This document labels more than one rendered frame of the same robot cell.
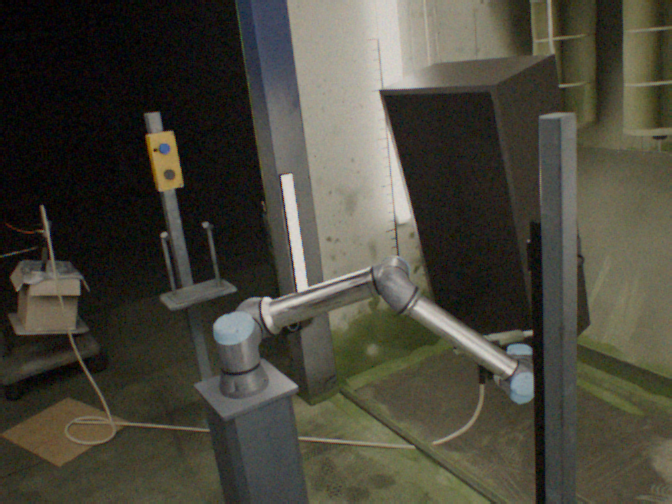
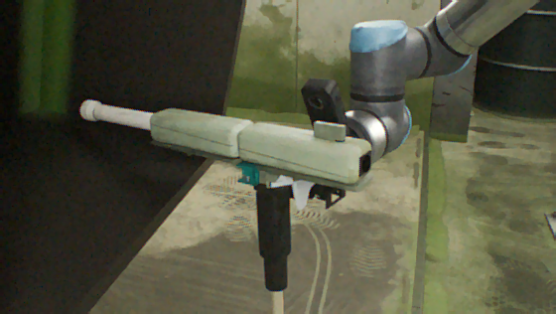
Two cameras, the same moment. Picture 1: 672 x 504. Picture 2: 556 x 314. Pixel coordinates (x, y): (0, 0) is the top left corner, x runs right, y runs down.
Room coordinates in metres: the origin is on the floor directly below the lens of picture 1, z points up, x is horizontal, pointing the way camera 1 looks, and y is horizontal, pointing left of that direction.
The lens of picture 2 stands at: (2.75, -0.18, 0.76)
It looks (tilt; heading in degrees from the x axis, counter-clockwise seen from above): 21 degrees down; 226
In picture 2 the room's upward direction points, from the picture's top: straight up
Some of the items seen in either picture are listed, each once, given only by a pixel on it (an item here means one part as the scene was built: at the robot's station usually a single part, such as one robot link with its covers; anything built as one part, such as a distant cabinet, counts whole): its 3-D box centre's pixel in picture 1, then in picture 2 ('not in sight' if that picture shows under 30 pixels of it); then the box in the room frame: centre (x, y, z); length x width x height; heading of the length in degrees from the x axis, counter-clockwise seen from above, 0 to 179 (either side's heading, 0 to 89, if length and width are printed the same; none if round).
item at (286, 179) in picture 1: (294, 236); not in sight; (2.98, 0.18, 0.96); 0.06 x 0.02 x 0.63; 120
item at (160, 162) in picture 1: (164, 161); not in sight; (2.89, 0.72, 1.42); 0.12 x 0.06 x 0.26; 120
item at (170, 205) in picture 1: (185, 279); not in sight; (2.94, 0.75, 0.82); 0.06 x 0.06 x 1.64; 30
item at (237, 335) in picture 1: (237, 340); not in sight; (2.13, 0.39, 0.83); 0.17 x 0.15 x 0.18; 168
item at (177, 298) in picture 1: (191, 261); not in sight; (2.80, 0.66, 0.95); 0.26 x 0.15 x 0.32; 120
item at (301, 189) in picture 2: not in sight; (299, 187); (2.35, -0.56, 0.51); 0.09 x 0.03 x 0.06; 18
